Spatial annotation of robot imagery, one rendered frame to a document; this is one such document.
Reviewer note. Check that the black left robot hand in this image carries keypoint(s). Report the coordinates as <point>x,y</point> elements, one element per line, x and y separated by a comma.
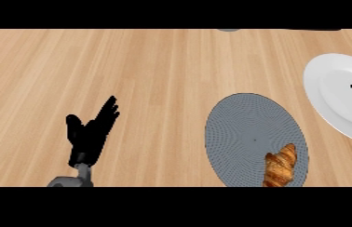
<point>89,137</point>

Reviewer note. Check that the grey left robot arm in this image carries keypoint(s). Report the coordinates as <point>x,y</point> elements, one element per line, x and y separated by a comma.
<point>76,179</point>

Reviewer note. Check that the grey round woven placemat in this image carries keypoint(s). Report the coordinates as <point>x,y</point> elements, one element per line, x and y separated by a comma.
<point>243,131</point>

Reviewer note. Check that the white round plate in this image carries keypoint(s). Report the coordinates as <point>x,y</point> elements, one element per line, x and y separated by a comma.
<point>332,91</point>

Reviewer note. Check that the golden brown croissant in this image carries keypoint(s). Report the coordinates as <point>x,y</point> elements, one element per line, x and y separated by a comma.
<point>280,167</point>

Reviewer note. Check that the grey object at edge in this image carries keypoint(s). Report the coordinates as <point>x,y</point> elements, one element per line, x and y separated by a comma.
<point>228,29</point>

